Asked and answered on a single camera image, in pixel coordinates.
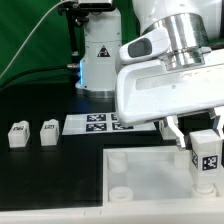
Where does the black cable left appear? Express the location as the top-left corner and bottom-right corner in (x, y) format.
(0, 63), (80, 90)

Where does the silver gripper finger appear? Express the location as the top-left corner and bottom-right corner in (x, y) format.
(209, 106), (224, 138)

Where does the black camera stand pole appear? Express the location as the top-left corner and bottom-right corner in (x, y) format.
(57, 2), (88, 85)

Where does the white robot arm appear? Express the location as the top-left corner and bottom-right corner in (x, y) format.
(78, 0), (224, 148)

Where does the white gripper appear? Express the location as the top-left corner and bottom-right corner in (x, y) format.
(115, 28), (224, 151)

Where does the white marker sheet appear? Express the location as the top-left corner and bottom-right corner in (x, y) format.
(62, 113), (155, 135)

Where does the white square table top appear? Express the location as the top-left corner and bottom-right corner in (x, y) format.
(103, 146), (224, 213)

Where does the white cable left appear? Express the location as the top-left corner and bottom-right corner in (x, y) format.
(0, 0), (74, 79)

